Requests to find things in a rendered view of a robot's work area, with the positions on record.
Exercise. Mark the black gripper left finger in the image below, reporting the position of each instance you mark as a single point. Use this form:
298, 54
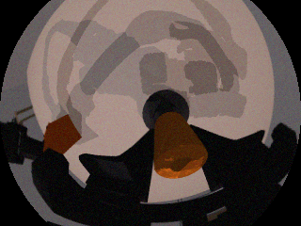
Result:
134, 165

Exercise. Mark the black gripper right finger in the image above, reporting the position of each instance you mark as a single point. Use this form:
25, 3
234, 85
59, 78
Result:
223, 154

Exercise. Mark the orange knob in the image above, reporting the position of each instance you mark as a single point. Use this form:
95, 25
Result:
178, 152

